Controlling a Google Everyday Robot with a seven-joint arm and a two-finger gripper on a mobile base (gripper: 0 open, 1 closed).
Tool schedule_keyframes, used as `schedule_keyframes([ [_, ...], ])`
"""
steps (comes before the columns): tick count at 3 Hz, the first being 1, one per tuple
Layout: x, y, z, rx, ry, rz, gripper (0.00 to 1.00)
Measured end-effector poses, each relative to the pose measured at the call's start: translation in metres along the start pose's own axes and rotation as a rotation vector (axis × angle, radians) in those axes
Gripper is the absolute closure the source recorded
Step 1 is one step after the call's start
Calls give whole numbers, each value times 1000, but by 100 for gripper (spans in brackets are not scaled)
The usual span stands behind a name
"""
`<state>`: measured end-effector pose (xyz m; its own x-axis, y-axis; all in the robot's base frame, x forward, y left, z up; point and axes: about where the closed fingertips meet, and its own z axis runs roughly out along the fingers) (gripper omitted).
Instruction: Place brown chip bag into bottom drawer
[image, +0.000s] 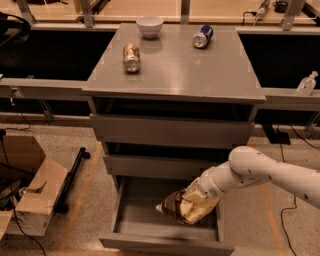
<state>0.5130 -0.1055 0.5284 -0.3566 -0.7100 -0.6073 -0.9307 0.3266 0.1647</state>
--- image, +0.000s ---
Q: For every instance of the white ceramic bowl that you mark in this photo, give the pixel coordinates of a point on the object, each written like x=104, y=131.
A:
x=149, y=26

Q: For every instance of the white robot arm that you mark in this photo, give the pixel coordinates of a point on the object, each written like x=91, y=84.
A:
x=247, y=167

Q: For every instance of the brown drink can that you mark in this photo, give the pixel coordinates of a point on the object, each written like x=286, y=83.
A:
x=131, y=57

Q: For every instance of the black table foot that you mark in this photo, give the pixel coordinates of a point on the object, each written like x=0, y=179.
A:
x=275, y=136

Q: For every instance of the grey drawer cabinet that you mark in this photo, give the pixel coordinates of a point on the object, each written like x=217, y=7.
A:
x=164, y=109

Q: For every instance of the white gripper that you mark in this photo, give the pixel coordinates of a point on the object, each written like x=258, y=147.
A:
x=209, y=184

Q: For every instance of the black metal bar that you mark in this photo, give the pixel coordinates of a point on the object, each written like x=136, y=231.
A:
x=62, y=205

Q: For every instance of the open cardboard box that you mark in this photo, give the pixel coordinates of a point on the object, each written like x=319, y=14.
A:
x=36, y=181

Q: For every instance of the grey middle drawer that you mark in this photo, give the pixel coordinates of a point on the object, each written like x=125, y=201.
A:
x=156, y=167

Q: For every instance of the open grey bottom drawer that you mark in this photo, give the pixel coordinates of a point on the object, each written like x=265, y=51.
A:
x=138, y=226

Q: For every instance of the black office chair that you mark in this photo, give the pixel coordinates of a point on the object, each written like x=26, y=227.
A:
x=13, y=28

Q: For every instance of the blue drink can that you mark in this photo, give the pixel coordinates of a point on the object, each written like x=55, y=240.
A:
x=203, y=36

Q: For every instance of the clear sanitizer bottle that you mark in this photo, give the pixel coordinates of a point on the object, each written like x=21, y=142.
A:
x=307, y=84

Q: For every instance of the brown chip bag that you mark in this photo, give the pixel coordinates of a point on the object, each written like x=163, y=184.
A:
x=176, y=207

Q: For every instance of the grey top drawer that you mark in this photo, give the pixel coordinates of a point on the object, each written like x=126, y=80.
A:
x=170, y=131

